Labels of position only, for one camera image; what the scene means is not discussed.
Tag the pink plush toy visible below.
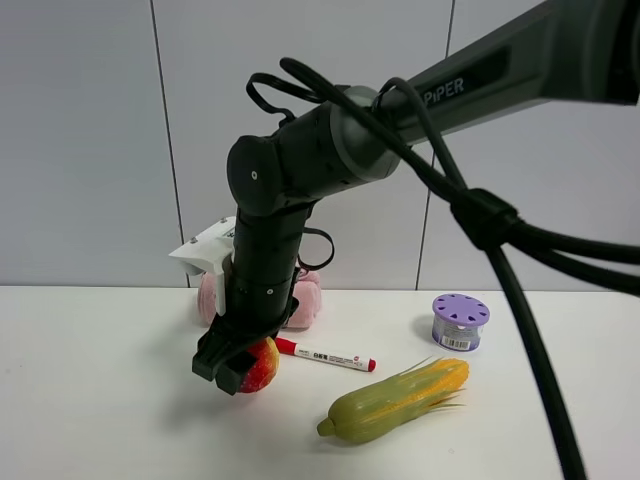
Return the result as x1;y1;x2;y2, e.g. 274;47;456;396
197;263;322;330

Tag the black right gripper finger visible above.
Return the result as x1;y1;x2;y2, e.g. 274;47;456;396
216;353;257;395

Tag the red yellow toy apple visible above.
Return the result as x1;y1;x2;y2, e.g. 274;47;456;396
240;337;280;394

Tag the yellow toy corn cob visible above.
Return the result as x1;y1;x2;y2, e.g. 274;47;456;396
316;358;470;445

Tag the purple lid air freshener jar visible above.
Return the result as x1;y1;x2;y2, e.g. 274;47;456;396
431;293;490;352

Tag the red white marker pen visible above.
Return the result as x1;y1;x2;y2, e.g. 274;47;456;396
275;337;377;373

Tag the black cable bundle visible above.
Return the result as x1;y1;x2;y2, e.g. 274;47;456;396
246;57;640;480

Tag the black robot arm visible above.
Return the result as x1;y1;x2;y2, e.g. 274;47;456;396
192;1;639;396

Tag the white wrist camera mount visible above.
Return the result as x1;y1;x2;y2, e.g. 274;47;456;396
169;216;236;325

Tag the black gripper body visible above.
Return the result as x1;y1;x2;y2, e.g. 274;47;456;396
196;279;296;361

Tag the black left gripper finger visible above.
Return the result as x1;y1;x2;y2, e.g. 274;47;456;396
192;344;235;381

